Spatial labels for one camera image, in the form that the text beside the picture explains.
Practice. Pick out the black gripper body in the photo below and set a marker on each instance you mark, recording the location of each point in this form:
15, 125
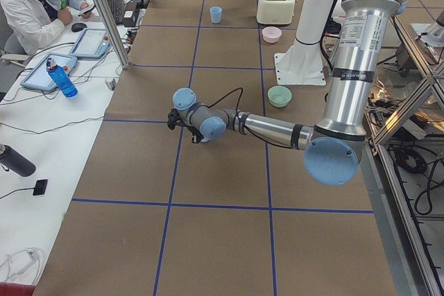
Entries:
195, 135

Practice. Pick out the light blue cup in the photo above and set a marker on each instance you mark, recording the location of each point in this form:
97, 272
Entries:
215, 14

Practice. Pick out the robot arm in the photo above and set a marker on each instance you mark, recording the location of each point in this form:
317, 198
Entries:
333, 146

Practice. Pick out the cream toaster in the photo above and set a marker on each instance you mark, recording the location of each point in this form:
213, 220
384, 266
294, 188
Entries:
275, 12

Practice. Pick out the pink bowl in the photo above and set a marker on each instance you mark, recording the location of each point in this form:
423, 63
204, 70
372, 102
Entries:
271, 34

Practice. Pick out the green bowl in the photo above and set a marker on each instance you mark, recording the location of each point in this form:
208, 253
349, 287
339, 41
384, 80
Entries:
279, 96

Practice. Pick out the teach pendant far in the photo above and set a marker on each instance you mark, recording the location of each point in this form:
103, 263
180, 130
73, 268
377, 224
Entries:
92, 43

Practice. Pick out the teach pendant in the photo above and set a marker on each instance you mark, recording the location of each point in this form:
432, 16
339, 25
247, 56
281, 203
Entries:
39, 79
92, 43

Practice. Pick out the blue water bottle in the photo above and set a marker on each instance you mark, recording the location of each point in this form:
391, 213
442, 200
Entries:
61, 79

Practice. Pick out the computer mouse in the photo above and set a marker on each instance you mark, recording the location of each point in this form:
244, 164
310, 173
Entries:
78, 27

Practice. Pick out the teach pendant near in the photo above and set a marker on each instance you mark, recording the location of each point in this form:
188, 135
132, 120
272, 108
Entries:
39, 79

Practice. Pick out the black small puck device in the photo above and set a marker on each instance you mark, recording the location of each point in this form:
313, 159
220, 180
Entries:
40, 187

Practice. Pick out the person in white coat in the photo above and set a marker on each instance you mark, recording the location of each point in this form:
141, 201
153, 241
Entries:
38, 23

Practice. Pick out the black thermos bottle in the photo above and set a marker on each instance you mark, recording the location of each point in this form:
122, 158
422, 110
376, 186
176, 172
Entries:
16, 162

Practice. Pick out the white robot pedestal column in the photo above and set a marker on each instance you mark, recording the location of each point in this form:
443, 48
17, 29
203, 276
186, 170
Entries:
311, 25

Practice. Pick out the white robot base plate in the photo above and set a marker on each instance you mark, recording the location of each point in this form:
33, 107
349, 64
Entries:
295, 69

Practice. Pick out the aluminium frame post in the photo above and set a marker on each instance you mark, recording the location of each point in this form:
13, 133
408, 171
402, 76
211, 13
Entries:
111, 27

